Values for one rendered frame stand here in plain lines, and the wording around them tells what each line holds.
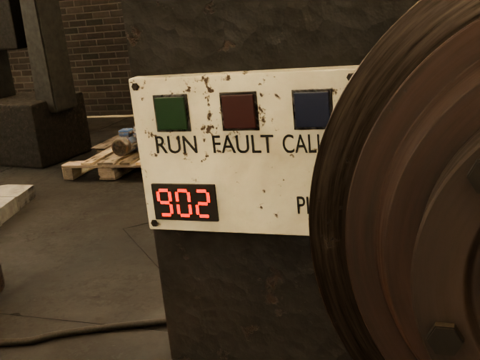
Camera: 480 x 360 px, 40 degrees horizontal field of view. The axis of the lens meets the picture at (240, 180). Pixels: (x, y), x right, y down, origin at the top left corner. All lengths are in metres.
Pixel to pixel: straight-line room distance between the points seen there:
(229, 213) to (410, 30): 0.32
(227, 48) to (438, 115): 0.30
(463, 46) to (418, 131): 0.07
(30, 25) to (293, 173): 5.21
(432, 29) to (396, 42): 0.03
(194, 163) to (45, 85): 5.12
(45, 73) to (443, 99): 5.40
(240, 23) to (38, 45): 5.12
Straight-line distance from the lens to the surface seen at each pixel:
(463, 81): 0.50
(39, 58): 5.83
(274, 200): 0.72
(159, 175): 0.77
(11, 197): 4.76
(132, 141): 5.20
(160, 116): 0.74
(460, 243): 0.47
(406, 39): 0.52
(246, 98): 0.70
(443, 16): 0.52
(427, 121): 0.50
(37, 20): 5.77
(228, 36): 0.72
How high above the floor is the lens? 1.33
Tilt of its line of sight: 16 degrees down
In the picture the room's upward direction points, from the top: 6 degrees counter-clockwise
